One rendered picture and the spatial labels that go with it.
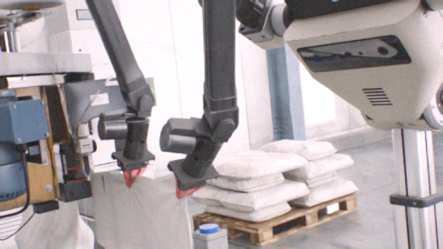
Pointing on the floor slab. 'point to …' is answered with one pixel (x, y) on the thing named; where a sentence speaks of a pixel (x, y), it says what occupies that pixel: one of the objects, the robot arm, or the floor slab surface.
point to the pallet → (236, 227)
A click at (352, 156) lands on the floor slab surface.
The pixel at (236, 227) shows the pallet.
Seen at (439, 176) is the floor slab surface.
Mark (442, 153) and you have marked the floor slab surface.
